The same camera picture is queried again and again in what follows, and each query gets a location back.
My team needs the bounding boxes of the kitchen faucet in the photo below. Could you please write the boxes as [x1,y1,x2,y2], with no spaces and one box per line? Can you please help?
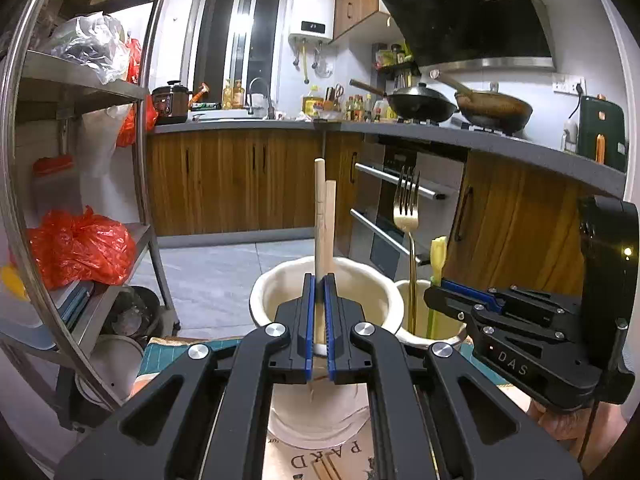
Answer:
[247,77,276,120]

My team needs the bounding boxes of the small white ceramic jar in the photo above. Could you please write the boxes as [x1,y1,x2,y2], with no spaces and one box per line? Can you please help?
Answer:
[392,278,469,350]

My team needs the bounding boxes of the wooden chopstick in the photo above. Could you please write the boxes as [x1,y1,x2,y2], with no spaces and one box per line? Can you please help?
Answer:
[322,180,337,278]
[314,158,327,358]

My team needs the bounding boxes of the large red plastic bag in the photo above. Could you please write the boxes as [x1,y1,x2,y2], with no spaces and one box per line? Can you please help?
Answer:
[26,205,139,292]

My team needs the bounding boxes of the wooden wall cabinet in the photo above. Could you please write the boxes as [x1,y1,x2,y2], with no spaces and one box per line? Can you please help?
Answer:
[332,0,427,44]

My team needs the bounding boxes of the orange bottles by sink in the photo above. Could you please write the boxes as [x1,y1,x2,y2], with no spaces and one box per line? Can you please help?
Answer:
[222,79,246,110]

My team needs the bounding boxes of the hanging red plastic bag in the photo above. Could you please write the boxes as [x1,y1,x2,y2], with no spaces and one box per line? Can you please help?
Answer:
[115,37,160,149]

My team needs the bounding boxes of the white wall socket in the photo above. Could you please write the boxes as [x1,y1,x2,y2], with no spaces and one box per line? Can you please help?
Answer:
[552,74,586,95]

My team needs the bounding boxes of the row of condiment bottles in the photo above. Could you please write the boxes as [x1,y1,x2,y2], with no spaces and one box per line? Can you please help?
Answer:
[345,94,397,124]

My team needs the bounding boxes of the kitchen window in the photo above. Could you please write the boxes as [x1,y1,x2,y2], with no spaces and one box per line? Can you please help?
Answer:
[181,0,297,112]

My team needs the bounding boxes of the built-in oven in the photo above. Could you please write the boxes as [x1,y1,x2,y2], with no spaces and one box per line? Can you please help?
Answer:
[349,135,469,282]

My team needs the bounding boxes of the white plastic bag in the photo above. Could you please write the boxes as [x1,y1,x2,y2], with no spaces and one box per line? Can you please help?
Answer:
[81,104,137,198]

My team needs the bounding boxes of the yellow oil bottle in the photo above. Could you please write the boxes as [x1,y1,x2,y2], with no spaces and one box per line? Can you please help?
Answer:
[301,86,326,116]

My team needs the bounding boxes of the stack of metal pots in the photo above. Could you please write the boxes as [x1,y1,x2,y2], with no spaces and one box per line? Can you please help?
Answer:
[74,285,172,407]

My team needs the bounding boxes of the person's right hand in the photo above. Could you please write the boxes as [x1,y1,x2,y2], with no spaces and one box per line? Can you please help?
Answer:
[527,401,627,468]

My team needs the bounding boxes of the grey kitchen countertop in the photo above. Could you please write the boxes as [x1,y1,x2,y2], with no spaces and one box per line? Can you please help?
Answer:
[152,117,628,191]

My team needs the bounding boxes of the printed tablecloth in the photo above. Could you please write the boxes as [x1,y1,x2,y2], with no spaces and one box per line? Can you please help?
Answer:
[132,335,533,480]

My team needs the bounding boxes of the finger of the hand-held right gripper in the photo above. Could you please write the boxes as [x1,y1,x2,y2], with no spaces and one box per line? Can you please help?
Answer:
[439,280,583,328]
[423,286,501,343]

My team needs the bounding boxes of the dark red pressure cooker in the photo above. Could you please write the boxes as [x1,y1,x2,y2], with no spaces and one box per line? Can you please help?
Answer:
[151,80,192,126]

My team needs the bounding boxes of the clear plastic bag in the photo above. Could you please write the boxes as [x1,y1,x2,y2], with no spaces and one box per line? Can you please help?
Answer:
[42,12,133,86]

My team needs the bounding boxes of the brown wok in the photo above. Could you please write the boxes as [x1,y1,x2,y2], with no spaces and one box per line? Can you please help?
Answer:
[431,71,534,132]

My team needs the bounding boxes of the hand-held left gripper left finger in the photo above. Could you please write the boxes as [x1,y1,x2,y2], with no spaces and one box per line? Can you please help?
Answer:
[55,272,318,480]

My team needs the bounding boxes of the black wok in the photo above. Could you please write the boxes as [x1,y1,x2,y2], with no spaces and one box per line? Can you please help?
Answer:
[349,78,460,124]

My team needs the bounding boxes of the knife block with scissors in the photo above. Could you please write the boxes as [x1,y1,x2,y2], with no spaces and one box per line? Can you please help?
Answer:
[323,83,346,112]

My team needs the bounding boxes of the black range hood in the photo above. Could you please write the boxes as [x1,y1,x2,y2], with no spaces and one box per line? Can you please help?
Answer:
[376,0,557,74]

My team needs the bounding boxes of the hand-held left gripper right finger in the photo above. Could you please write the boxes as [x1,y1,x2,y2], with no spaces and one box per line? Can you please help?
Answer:
[324,272,583,480]

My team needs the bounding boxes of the white water heater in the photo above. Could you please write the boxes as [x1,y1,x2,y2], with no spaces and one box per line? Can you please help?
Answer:
[288,0,337,47]

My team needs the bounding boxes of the yellow utensil handle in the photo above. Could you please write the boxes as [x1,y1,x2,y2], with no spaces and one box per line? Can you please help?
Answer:
[428,236,447,341]

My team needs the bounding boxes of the stainless steel rack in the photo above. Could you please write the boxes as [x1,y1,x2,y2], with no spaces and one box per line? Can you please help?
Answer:
[0,0,182,433]

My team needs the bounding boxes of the gold fork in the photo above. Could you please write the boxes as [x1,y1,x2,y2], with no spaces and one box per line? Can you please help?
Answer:
[393,165,422,335]

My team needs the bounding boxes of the wall spice rack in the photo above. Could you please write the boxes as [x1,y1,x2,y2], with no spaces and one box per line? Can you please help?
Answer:
[372,42,421,92]

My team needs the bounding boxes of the wooden base cabinet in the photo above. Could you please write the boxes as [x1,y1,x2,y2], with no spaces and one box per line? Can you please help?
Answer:
[145,127,627,306]

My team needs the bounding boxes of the large white ceramic jar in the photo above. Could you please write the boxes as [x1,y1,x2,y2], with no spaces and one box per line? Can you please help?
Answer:
[249,256,397,448]

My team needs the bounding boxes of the black cable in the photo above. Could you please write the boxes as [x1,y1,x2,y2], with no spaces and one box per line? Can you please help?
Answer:
[577,320,628,463]

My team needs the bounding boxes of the dark green air fryer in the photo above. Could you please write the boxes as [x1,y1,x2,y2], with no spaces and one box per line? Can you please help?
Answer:
[576,94,629,174]

